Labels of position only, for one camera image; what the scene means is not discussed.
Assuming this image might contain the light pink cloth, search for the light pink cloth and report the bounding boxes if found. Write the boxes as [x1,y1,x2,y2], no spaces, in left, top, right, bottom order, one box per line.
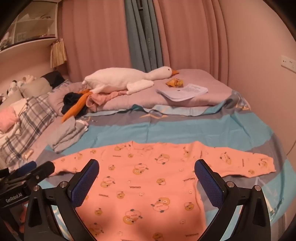
[0,107,19,133]

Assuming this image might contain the white wall shelf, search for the white wall shelf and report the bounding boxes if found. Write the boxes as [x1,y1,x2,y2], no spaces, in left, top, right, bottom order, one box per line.
[0,0,62,55]

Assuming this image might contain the blue grey striped bedsheet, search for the blue grey striped bedsheet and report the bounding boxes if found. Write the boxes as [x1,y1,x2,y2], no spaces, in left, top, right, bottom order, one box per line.
[20,89,292,234]

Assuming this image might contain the pink mattress sheet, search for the pink mattress sheet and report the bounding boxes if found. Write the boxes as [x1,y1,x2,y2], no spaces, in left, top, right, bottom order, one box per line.
[22,128,57,164]

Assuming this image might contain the white wall socket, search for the white wall socket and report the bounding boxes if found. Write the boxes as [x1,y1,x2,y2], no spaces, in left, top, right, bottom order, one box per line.
[281,55,296,69]

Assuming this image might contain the grey folded clothes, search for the grey folded clothes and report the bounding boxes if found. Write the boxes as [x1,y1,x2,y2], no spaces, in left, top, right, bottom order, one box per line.
[47,116,89,153]

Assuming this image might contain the orange and navy clothes pile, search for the orange and navy clothes pile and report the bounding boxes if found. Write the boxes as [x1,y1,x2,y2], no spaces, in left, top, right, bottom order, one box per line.
[61,89,94,123]

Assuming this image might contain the pink curtain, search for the pink curtain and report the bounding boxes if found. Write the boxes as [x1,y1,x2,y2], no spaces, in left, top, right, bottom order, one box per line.
[154,0,233,86]
[61,0,132,80]

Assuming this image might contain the dark cloth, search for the dark cloth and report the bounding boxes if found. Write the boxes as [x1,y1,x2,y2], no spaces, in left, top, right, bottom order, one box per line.
[61,92,87,116]

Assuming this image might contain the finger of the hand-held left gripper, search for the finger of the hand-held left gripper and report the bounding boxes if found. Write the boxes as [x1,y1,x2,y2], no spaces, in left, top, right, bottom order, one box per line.
[21,160,56,189]
[10,161,38,178]

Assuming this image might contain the black white plush toy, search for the black white plush toy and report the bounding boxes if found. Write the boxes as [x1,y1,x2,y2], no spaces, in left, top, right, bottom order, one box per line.
[6,80,20,96]

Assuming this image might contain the straw fringe hanging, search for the straw fringe hanging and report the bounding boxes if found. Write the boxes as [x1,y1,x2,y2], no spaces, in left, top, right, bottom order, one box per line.
[50,38,67,68]

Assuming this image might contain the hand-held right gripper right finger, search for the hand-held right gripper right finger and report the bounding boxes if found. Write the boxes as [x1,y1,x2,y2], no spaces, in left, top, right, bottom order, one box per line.
[194,159,271,241]

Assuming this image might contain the beige grey pillow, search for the beige grey pillow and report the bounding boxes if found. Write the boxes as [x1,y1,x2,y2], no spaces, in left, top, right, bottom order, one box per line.
[20,77,52,98]

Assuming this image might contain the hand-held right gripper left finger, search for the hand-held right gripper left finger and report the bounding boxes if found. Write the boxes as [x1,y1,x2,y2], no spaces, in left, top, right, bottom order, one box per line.
[24,159,100,241]

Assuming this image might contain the white paper sheet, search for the white paper sheet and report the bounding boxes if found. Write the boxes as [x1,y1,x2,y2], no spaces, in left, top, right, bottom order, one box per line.
[156,83,208,102]

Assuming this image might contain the plaid pillow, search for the plaid pillow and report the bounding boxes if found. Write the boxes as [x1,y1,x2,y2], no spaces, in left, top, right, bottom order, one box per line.
[0,94,58,165]

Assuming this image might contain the pink printed baby shirt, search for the pink printed baby shirt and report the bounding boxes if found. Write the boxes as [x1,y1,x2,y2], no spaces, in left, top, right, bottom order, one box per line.
[50,141,277,241]

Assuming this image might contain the teal curtain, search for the teal curtain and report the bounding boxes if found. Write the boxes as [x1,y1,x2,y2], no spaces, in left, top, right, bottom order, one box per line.
[124,0,166,72]

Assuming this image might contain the dark pillow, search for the dark pillow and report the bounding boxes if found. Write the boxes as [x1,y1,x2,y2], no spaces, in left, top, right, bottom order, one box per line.
[40,71,66,90]

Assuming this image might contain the white goose plush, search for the white goose plush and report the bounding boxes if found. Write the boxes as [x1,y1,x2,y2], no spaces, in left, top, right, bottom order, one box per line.
[82,66,179,95]

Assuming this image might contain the yellow crumpled wrapper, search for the yellow crumpled wrapper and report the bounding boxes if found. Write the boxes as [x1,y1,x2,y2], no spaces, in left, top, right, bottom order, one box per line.
[165,78,184,88]

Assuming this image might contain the dusty pink garment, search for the dusty pink garment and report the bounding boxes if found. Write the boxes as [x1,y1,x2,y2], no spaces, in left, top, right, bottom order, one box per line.
[85,89,130,112]

